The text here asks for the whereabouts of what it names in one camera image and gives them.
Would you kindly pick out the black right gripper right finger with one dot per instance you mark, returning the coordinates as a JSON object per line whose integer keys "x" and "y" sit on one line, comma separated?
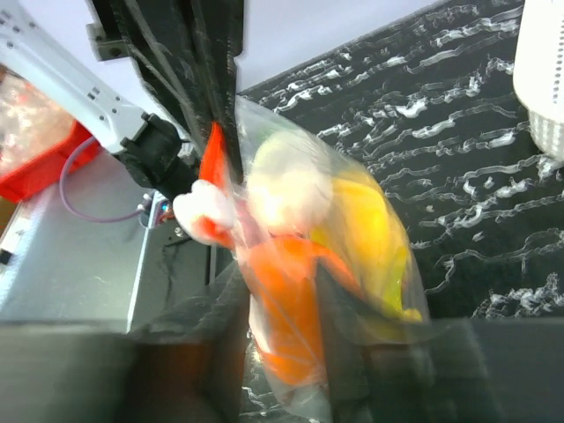
{"x": 453, "y": 370}

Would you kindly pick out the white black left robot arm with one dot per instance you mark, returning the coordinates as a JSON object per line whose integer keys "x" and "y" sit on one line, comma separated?
{"x": 146, "y": 144}

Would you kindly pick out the orange fake fruit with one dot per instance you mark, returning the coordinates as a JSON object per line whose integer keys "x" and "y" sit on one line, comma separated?
{"x": 283, "y": 316}

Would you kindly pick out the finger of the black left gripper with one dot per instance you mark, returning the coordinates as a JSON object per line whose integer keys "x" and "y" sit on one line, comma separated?
{"x": 154, "y": 35}
{"x": 218, "y": 27}

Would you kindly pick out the white oval perforated basket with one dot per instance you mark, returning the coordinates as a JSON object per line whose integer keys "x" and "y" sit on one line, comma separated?
{"x": 538, "y": 73}

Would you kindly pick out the red plastic bin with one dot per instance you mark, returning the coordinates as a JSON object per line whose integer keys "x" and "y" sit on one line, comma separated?
{"x": 44, "y": 170}

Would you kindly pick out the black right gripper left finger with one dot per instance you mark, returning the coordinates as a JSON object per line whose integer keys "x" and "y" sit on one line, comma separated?
{"x": 185, "y": 365}

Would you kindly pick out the crumpled clear plastic bags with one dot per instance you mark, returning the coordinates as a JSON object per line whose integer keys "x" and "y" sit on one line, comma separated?
{"x": 30, "y": 121}

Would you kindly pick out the clear zip top bag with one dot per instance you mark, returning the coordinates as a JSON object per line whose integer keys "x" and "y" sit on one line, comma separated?
{"x": 216, "y": 211}

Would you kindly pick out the yellow fake banana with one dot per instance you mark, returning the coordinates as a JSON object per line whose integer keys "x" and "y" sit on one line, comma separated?
{"x": 363, "y": 229}

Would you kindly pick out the pale cream fake food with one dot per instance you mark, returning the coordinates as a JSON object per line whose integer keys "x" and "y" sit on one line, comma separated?
{"x": 289, "y": 184}

